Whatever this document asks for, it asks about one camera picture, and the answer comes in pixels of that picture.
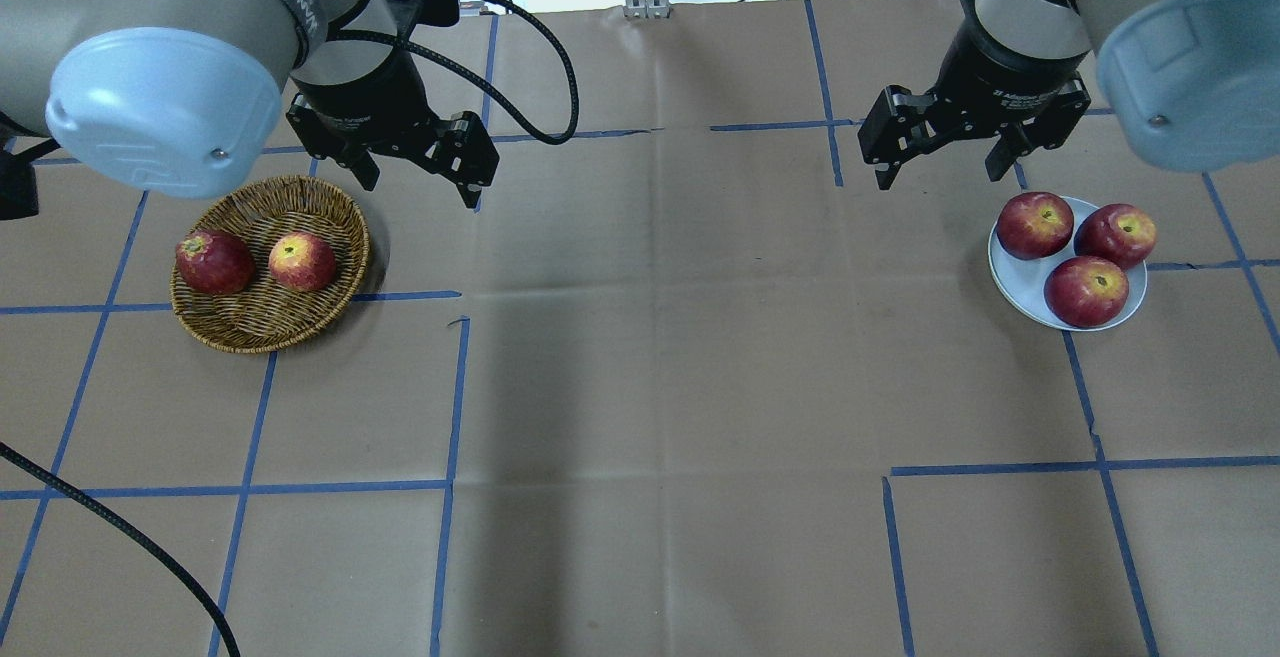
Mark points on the red apple plate back right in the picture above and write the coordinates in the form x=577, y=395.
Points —
x=1118, y=232

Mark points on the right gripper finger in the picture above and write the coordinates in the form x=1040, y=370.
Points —
x=886, y=174
x=1002, y=158

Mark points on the red apple plate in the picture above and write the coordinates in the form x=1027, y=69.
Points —
x=1118, y=232
x=1035, y=225
x=1086, y=291

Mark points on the light blue plate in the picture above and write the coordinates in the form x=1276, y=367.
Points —
x=1022, y=282

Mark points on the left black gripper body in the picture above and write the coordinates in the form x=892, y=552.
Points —
x=358, y=89

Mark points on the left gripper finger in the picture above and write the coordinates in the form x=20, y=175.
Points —
x=359, y=161
x=471, y=195

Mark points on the red apple plate front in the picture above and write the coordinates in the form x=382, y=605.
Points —
x=1086, y=291

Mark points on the dark red apple in basket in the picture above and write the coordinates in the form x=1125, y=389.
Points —
x=214, y=262

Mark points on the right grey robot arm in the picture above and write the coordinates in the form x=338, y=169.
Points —
x=1193, y=83

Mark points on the red yellow apple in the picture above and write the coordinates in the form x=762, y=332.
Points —
x=303, y=262

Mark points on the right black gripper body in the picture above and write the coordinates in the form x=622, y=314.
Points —
x=1000, y=74

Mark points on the red apple plate back left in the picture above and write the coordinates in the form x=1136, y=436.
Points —
x=1035, y=225

